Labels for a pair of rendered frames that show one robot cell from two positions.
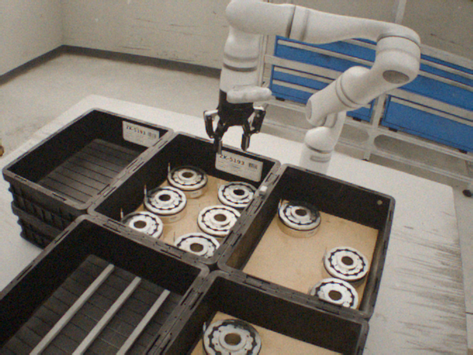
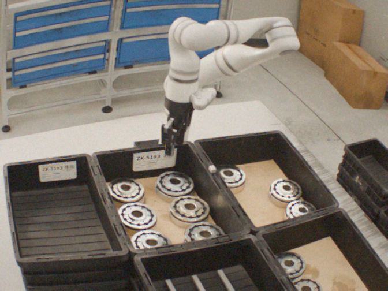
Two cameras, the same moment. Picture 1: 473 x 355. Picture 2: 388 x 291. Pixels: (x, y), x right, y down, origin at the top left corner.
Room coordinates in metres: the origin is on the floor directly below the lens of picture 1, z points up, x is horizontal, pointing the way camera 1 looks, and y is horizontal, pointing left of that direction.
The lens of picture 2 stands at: (0.04, 0.76, 1.72)
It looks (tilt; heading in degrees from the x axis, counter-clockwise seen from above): 33 degrees down; 314
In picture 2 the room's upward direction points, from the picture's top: 8 degrees clockwise
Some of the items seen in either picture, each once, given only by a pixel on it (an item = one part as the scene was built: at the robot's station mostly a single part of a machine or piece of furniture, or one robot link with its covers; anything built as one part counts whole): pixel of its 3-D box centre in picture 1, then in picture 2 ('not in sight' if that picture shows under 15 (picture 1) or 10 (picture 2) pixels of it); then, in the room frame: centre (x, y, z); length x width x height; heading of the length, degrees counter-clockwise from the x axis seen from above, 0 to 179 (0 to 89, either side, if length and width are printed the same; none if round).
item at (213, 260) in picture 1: (190, 189); (163, 195); (0.77, 0.10, 0.92); 0.40 x 0.30 x 0.02; 161
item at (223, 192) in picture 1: (238, 194); (175, 183); (0.84, -0.01, 0.86); 0.10 x 0.10 x 0.01
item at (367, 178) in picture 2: not in sight; (368, 197); (0.63, -1.18, 0.37); 0.40 x 0.30 x 0.45; 164
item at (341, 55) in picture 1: (326, 69); (59, 41); (2.61, -0.50, 0.60); 0.72 x 0.03 x 0.56; 74
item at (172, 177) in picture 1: (187, 177); (125, 189); (0.89, 0.12, 0.86); 0.10 x 0.10 x 0.01
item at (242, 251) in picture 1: (314, 249); (265, 192); (0.67, -0.19, 0.87); 0.40 x 0.30 x 0.11; 161
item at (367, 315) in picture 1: (320, 232); (269, 177); (0.67, -0.19, 0.92); 0.40 x 0.30 x 0.02; 161
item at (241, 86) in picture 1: (242, 77); (189, 86); (0.81, 0.01, 1.17); 0.11 x 0.09 x 0.06; 25
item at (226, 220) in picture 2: (190, 206); (162, 210); (0.77, 0.10, 0.87); 0.40 x 0.30 x 0.11; 161
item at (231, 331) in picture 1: (232, 339); (288, 263); (0.42, -0.02, 0.86); 0.05 x 0.05 x 0.01
